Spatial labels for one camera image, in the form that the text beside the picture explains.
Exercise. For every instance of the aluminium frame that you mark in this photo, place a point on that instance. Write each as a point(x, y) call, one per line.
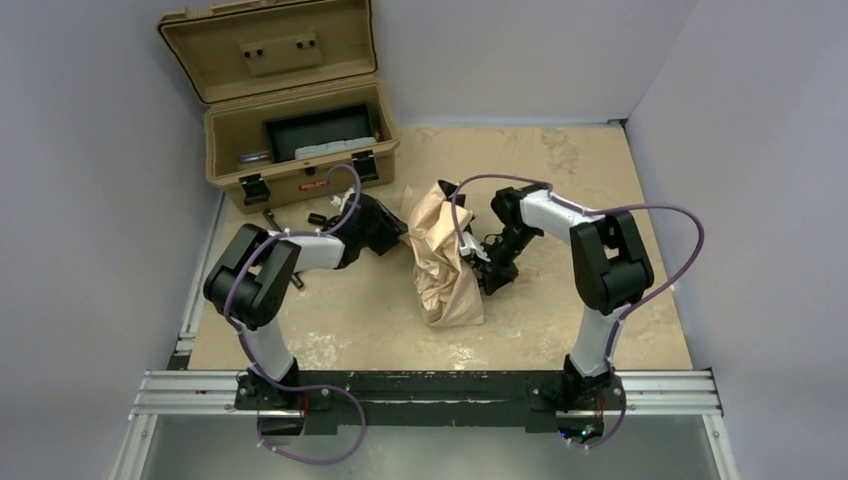
point(212, 393)

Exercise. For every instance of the black tray in case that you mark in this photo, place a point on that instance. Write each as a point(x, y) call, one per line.
point(286, 135)

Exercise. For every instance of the small black cylinder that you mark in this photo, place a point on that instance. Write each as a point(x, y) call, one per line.
point(321, 221)

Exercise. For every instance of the beige folding umbrella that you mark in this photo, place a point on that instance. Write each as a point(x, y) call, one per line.
point(447, 288)

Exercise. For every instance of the black hex key tool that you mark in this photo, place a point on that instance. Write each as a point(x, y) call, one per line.
point(295, 278)

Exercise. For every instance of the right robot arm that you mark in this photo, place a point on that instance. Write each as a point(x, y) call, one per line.
point(610, 265)

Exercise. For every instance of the metal can in case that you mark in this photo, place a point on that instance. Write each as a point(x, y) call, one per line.
point(256, 157)

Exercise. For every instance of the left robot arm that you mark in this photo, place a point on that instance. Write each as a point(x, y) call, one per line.
point(249, 282)

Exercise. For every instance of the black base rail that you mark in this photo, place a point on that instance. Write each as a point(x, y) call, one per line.
point(536, 401)

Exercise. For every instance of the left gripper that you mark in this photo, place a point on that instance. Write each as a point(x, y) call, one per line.
point(383, 221)

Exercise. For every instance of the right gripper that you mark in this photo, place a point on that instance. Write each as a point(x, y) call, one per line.
point(494, 266)

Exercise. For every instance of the tan hard case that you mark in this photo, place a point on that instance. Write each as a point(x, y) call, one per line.
point(258, 60)

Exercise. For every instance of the grey box in case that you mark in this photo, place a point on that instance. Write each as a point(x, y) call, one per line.
point(317, 150)

